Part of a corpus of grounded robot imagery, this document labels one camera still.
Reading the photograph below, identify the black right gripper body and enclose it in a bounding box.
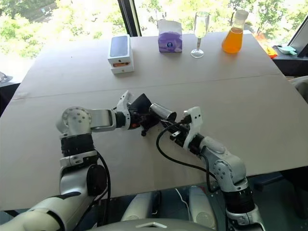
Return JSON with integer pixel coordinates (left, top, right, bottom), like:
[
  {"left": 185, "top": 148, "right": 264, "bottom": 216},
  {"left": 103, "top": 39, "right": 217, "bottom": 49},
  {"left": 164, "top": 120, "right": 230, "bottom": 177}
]
[{"left": 169, "top": 122, "right": 191, "bottom": 148}]

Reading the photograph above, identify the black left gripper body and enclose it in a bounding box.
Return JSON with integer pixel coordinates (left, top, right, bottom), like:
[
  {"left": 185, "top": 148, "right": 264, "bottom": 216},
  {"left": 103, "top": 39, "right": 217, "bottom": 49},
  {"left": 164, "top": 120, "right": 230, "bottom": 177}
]
[{"left": 124, "top": 108, "right": 146, "bottom": 131}]

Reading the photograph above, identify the metal cup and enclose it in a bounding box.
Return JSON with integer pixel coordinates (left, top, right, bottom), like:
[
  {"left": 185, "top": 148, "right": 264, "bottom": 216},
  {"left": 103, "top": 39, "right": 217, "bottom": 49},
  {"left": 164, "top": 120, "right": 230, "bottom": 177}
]
[{"left": 149, "top": 103, "right": 178, "bottom": 123}]

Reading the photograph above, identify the small white box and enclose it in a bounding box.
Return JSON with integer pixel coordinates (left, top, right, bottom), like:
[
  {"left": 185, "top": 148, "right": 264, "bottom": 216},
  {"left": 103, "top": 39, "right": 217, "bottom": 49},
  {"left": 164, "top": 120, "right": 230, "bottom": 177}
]
[{"left": 110, "top": 61, "right": 135, "bottom": 77}]

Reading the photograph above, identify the white phone box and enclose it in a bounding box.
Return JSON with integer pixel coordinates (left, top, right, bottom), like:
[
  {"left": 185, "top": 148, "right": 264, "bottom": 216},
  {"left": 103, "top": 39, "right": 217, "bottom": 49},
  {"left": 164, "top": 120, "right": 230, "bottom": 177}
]
[{"left": 107, "top": 35, "right": 132, "bottom": 66}]

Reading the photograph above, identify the white rounded robot leg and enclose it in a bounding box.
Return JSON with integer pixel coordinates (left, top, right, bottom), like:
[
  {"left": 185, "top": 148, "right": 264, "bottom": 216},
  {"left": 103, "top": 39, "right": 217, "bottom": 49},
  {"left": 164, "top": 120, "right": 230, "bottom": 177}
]
[
  {"left": 188, "top": 185, "right": 218, "bottom": 230},
  {"left": 120, "top": 192, "right": 161, "bottom": 222}
]

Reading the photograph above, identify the purple tissue pack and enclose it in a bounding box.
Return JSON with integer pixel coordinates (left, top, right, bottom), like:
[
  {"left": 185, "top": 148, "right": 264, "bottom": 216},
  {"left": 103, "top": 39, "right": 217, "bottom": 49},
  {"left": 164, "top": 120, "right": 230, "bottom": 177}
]
[{"left": 157, "top": 19, "right": 183, "bottom": 54}]

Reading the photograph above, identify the grey robot torso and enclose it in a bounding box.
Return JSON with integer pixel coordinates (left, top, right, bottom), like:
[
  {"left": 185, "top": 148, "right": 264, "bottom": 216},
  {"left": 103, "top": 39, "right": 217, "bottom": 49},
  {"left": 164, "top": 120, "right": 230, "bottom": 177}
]
[{"left": 95, "top": 218, "right": 217, "bottom": 231}]

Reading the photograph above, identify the clear champagne glass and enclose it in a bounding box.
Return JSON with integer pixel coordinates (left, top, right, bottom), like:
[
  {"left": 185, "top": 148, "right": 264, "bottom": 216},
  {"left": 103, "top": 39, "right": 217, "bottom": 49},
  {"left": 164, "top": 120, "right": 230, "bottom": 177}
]
[{"left": 190, "top": 11, "right": 210, "bottom": 58}]

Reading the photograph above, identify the flask with orange liquid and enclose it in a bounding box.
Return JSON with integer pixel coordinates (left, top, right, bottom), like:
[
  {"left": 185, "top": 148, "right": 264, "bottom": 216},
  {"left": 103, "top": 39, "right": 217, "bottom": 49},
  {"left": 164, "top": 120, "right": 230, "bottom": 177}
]
[{"left": 221, "top": 9, "right": 249, "bottom": 54}]

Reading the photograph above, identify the orange object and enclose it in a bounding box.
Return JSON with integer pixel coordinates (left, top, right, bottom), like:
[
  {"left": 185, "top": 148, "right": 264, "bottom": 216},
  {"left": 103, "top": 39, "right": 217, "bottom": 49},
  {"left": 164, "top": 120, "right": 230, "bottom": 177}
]
[{"left": 264, "top": 46, "right": 277, "bottom": 59}]

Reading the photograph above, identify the black side table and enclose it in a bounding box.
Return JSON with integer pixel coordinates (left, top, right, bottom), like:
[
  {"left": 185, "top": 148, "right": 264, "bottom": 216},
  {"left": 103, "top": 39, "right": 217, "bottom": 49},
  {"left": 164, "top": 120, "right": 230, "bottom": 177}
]
[{"left": 271, "top": 52, "right": 308, "bottom": 78}]

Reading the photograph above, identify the teal object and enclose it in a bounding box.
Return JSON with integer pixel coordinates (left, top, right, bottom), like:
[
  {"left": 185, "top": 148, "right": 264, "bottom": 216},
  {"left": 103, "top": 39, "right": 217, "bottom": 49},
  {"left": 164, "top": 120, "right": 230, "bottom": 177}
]
[{"left": 276, "top": 45, "right": 297, "bottom": 55}]

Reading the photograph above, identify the computer monitor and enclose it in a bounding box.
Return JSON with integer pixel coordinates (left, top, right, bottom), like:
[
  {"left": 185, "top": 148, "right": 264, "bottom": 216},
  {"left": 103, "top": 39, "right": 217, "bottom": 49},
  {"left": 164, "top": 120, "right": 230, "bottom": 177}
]
[{"left": 287, "top": 21, "right": 308, "bottom": 58}]

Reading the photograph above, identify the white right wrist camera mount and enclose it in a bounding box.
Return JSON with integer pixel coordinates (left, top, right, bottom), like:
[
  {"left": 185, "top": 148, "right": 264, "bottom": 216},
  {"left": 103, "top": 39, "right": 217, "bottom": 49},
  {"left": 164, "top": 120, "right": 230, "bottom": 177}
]
[{"left": 182, "top": 106, "right": 202, "bottom": 150}]

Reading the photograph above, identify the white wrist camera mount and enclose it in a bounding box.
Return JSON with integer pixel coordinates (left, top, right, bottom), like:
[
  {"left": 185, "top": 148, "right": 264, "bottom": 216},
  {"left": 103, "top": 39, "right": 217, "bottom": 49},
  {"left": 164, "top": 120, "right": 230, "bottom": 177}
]
[
  {"left": 116, "top": 90, "right": 133, "bottom": 114},
  {"left": 182, "top": 106, "right": 202, "bottom": 150}
]

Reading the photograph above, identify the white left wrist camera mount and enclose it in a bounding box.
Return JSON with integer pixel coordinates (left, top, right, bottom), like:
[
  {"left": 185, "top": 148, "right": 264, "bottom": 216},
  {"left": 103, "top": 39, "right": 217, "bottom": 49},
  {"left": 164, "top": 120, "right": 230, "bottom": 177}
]
[{"left": 116, "top": 90, "right": 133, "bottom": 114}]

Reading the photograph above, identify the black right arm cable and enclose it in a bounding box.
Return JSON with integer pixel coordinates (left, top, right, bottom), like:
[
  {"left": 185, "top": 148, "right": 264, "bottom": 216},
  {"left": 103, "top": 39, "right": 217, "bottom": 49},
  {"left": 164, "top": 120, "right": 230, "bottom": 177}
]
[{"left": 156, "top": 119, "right": 218, "bottom": 193}]

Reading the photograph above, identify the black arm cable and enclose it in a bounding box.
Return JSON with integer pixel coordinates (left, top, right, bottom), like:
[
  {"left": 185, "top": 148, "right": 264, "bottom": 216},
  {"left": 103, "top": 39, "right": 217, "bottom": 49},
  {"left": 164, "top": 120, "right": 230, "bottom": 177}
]
[
  {"left": 77, "top": 152, "right": 112, "bottom": 228},
  {"left": 156, "top": 119, "right": 218, "bottom": 193}
]

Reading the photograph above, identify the thin white cable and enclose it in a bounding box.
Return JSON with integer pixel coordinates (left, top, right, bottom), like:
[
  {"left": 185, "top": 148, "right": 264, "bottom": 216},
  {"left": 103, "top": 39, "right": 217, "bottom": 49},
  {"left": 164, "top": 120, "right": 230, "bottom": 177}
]
[{"left": 174, "top": 188, "right": 191, "bottom": 210}]

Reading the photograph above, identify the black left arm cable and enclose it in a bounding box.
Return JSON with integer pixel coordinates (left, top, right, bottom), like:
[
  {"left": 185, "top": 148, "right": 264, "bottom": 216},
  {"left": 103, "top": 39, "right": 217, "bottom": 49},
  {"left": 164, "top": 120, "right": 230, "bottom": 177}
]
[{"left": 77, "top": 152, "right": 112, "bottom": 228}]

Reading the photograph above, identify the dark window frame post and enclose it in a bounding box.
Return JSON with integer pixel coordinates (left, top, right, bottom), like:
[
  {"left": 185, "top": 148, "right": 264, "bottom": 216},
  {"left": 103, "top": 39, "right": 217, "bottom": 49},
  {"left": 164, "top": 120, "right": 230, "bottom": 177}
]
[{"left": 117, "top": 0, "right": 142, "bottom": 38}]

